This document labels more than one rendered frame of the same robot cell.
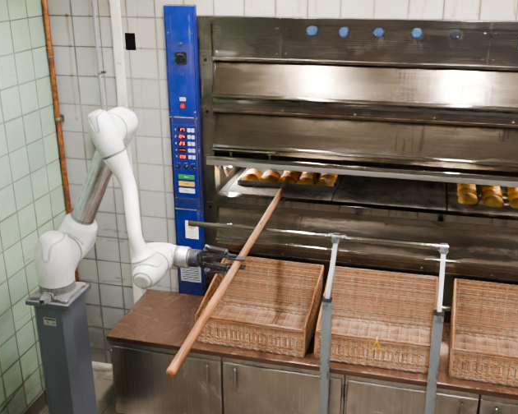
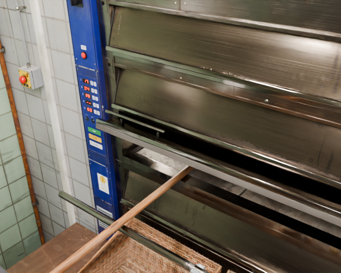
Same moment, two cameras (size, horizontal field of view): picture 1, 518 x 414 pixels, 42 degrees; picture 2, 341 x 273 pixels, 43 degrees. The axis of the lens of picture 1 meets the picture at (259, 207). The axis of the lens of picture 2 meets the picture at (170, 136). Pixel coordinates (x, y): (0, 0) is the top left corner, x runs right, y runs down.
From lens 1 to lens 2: 200 cm
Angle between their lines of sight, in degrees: 24
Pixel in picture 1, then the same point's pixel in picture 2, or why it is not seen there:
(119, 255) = (57, 184)
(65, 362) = not seen: outside the picture
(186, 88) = (85, 35)
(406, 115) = (340, 117)
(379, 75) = (305, 51)
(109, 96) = (32, 33)
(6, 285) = not seen: outside the picture
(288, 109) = (187, 78)
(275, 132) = (175, 103)
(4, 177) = not seen: outside the picture
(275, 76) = (174, 33)
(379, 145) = (295, 151)
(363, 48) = (284, 6)
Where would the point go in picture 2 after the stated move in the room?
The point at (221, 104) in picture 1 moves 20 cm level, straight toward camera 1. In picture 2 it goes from (121, 59) to (98, 76)
